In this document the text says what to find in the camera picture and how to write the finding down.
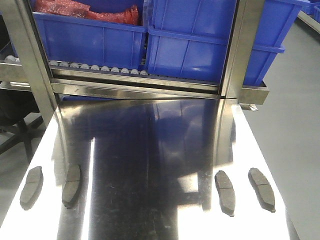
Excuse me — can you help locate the left blue plastic bin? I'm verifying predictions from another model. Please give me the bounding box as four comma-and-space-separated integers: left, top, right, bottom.
33, 0, 148, 69

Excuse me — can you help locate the blue plastic bin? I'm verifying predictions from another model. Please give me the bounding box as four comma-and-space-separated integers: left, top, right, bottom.
145, 0, 309, 86
33, 0, 148, 69

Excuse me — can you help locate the brake pad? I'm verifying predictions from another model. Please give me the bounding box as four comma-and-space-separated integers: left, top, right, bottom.
61, 164, 83, 209
214, 170, 236, 217
248, 167, 276, 213
19, 166, 44, 211

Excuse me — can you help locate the red plastic bag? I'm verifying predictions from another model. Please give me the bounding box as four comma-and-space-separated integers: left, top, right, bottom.
32, 0, 139, 26

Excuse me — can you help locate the right blue plastic bin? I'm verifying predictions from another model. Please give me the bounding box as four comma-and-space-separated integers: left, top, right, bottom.
145, 0, 309, 86

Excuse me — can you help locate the steel roller rack frame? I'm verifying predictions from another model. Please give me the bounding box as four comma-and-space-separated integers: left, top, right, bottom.
0, 0, 269, 124

